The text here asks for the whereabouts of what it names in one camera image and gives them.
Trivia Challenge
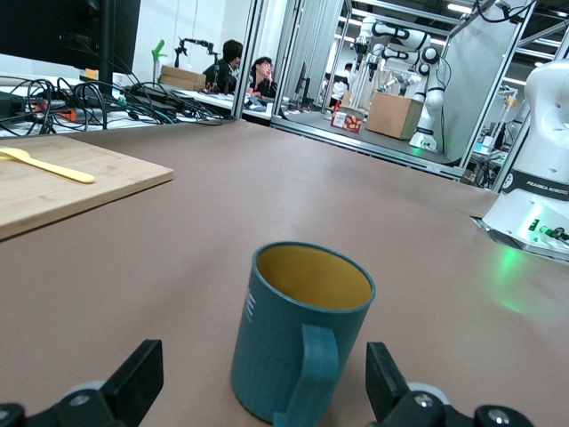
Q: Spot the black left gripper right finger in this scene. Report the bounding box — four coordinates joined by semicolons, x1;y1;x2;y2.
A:
365;342;528;427

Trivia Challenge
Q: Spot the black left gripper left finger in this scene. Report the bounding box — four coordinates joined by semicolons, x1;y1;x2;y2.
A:
0;339;164;427

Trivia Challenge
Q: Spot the slim black monitor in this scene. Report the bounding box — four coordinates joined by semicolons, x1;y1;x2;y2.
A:
294;61;313;107

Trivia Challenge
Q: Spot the teal mug with yellow inside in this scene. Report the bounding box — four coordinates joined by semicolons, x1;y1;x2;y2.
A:
229;241;377;427

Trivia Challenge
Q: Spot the bamboo cutting board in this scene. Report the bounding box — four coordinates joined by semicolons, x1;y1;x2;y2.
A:
0;134;175;242

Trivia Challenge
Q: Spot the aluminium frame enclosure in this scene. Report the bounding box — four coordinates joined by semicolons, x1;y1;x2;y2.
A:
233;0;569;181

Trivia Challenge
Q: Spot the teal cable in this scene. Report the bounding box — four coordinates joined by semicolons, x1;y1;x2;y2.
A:
146;104;179;126

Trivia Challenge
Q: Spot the flat cardboard box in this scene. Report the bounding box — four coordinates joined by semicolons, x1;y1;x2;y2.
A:
158;75;207;92
160;64;208;82

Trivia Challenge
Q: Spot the person with black hair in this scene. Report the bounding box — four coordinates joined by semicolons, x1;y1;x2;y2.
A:
203;39;244;95

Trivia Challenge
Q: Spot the green spray bottle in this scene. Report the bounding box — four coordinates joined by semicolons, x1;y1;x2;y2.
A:
149;38;168;85

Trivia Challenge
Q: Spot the red patterned box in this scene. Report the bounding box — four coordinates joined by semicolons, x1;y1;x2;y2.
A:
329;110;364;134

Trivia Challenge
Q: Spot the yellow plastic fork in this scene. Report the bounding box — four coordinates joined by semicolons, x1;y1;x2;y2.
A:
0;147;97;185

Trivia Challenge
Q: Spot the person with glasses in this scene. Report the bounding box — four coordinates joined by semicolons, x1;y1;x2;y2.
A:
248;56;279;100

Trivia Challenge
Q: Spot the black computer monitor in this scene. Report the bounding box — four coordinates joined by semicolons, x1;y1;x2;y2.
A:
0;0;141;97

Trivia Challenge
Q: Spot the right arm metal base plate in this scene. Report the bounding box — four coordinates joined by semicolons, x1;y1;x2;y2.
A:
469;215;569;263

